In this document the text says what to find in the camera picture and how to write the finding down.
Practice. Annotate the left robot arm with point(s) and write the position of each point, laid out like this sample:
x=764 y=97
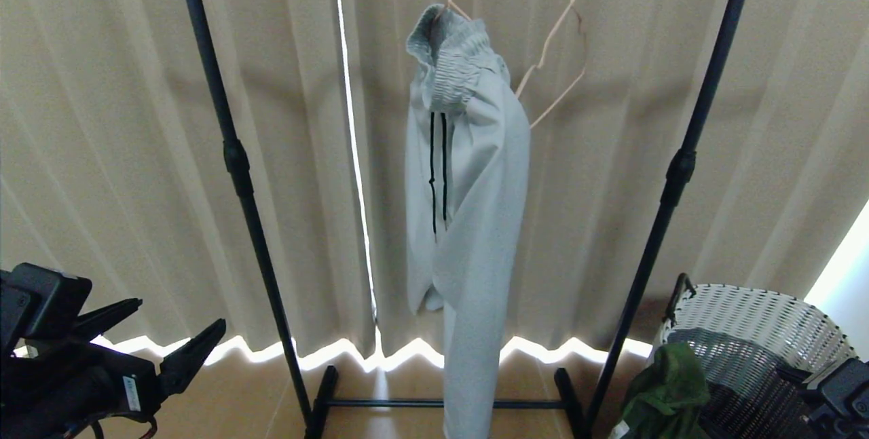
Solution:
x=146 y=431

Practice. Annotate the beige curtain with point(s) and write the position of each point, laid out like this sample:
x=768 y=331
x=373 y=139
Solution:
x=102 y=120

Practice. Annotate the pale grey shorts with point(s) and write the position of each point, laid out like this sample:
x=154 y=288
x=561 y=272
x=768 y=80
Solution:
x=475 y=222

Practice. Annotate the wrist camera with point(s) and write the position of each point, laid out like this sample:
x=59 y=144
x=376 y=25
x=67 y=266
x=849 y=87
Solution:
x=41 y=303
x=842 y=385

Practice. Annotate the white laundry basket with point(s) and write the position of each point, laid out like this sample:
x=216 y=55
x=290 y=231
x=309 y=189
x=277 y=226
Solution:
x=747 y=310

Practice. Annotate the green garment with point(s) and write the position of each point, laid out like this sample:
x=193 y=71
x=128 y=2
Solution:
x=665 y=391

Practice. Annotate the black clothes rack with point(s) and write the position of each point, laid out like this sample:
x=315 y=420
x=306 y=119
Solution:
x=236 y=161

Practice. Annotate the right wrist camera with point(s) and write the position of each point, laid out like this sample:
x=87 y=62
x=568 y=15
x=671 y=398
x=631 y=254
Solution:
x=842 y=385

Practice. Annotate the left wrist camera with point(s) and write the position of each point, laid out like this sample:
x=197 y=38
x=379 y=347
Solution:
x=41 y=303

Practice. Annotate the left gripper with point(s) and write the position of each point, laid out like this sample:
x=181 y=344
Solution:
x=81 y=385

